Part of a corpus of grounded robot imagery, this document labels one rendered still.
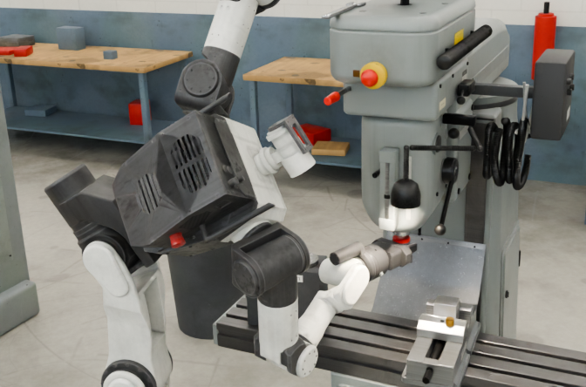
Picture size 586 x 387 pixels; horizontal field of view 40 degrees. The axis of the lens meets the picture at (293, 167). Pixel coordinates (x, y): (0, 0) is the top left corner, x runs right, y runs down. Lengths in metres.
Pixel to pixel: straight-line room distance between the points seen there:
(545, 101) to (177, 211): 1.04
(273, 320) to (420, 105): 0.61
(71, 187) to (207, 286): 2.23
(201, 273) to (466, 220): 1.85
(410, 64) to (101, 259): 0.83
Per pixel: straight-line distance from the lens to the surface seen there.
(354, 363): 2.30
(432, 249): 2.58
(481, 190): 2.49
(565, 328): 4.44
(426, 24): 1.81
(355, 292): 2.00
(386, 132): 2.01
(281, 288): 1.73
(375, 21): 1.83
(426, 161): 2.02
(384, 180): 2.01
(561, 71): 2.18
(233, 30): 1.88
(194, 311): 4.18
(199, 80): 1.81
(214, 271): 4.04
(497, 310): 2.69
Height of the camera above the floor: 2.15
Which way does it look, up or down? 19 degrees down
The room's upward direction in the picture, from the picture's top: 2 degrees counter-clockwise
